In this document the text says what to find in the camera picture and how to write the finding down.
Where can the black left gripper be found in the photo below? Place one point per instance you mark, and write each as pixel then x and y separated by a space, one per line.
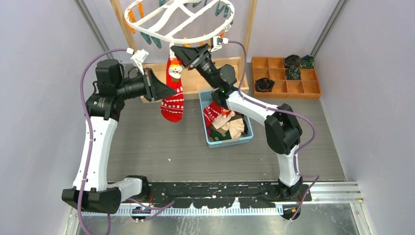
pixel 155 89

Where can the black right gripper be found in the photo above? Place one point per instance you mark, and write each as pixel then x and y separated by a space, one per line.
pixel 192 58

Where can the red snowflake sock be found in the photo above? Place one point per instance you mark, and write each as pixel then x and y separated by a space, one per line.
pixel 212 111
pixel 172 107

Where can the beige brown-cuffed sock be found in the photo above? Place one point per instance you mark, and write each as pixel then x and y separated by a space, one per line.
pixel 236 128
pixel 223 121

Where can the green dotted sock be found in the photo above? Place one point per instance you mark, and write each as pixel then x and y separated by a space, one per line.
pixel 219 136

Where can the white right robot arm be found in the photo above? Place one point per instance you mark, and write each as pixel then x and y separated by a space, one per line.
pixel 282 128

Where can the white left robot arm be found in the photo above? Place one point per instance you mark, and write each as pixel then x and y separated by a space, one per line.
pixel 91 191

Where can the white round clip hanger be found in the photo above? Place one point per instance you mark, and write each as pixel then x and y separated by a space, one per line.
pixel 180 22

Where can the wooden hanger stand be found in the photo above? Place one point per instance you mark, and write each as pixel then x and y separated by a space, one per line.
pixel 193 82

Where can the light blue plastic basket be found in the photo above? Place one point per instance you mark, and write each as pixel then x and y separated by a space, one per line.
pixel 205 98

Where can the rolled dark sock left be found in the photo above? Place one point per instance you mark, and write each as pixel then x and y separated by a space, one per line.
pixel 264 85

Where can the rolled dark sock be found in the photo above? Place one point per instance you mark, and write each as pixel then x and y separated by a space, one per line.
pixel 264 85
pixel 307 62
pixel 293 73
pixel 292 61

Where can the rolled dark sock top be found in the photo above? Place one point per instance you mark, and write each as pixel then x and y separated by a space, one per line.
pixel 292 61

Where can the rolled dark sock middle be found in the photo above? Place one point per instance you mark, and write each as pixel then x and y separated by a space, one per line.
pixel 293 73

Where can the rolled dark sock right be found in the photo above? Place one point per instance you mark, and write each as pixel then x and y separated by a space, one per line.
pixel 307 62

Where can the orange wooden compartment tray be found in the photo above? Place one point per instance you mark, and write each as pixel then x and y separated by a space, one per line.
pixel 273 68

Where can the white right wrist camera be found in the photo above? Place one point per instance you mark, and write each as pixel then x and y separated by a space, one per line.
pixel 216 43

